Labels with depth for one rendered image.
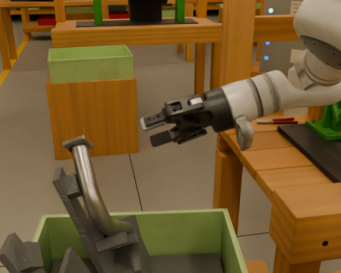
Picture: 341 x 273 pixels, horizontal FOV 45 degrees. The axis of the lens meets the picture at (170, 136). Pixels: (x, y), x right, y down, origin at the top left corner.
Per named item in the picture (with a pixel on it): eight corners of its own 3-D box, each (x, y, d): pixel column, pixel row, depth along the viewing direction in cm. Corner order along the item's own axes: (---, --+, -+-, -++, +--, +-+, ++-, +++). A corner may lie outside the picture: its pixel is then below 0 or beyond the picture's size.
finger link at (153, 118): (173, 110, 67) (144, 119, 67) (171, 103, 65) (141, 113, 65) (176, 118, 67) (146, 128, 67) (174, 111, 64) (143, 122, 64)
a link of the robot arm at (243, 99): (243, 137, 64) (280, 125, 64) (218, 77, 68) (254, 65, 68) (241, 154, 73) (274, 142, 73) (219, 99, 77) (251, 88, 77)
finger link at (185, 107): (199, 95, 66) (164, 106, 67) (198, 90, 65) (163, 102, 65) (204, 109, 66) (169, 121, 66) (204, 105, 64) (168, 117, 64)
